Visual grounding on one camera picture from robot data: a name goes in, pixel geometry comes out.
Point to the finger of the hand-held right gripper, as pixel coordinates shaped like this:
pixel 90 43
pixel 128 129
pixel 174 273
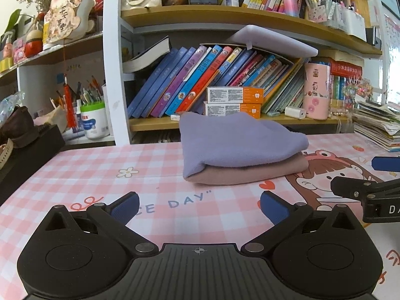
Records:
pixel 386 163
pixel 350 187

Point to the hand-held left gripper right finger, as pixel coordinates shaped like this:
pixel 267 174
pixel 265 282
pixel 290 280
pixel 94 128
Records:
pixel 273 207

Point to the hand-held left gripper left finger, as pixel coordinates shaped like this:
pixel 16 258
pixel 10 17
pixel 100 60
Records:
pixel 125 207

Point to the purple and pink sweater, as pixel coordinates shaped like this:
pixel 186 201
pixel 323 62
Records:
pixel 234 143

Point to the stack of magazines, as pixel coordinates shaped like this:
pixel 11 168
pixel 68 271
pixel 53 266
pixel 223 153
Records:
pixel 375 128

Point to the pink checked table mat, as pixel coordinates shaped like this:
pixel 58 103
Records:
pixel 78 175

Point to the colourful bead ornament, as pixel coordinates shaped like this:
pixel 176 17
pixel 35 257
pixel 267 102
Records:
pixel 357 90

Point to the white jar pen holder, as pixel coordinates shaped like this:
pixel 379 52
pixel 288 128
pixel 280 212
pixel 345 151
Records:
pixel 95 122

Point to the small white charger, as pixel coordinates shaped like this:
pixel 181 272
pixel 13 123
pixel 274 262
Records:
pixel 295 113

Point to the pink printed cylinder tin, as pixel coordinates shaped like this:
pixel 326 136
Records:
pixel 316 90

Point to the black box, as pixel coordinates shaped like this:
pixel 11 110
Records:
pixel 31 162

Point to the bunch of pens and pencils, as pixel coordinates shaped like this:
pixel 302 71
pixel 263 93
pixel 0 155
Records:
pixel 90 95

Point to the red tassel ornament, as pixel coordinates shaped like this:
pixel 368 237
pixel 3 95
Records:
pixel 70 103

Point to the beige wristwatch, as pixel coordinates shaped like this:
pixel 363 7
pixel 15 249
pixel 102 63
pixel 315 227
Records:
pixel 7 153

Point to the brown leather shoe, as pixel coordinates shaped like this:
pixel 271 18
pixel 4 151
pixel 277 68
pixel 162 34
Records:
pixel 18 125

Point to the row of leaning books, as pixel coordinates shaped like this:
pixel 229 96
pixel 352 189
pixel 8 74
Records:
pixel 175 81

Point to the wooden and white bookshelf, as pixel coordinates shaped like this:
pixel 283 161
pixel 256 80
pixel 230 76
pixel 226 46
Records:
pixel 112 68

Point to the white pen organizer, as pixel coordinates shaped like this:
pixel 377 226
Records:
pixel 351 25

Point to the thick black-covered book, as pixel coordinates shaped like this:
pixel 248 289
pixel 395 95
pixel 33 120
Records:
pixel 147 57

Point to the iridescent plastic bag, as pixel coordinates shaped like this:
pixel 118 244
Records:
pixel 9 106

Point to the white flat tablet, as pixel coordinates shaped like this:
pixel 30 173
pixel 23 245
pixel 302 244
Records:
pixel 275 42

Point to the red round doll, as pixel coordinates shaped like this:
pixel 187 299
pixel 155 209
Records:
pixel 33 45

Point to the cartoon figure ornament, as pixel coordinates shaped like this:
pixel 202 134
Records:
pixel 65 15

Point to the wall calendar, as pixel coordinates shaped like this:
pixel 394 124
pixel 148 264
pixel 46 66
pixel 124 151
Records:
pixel 392 53

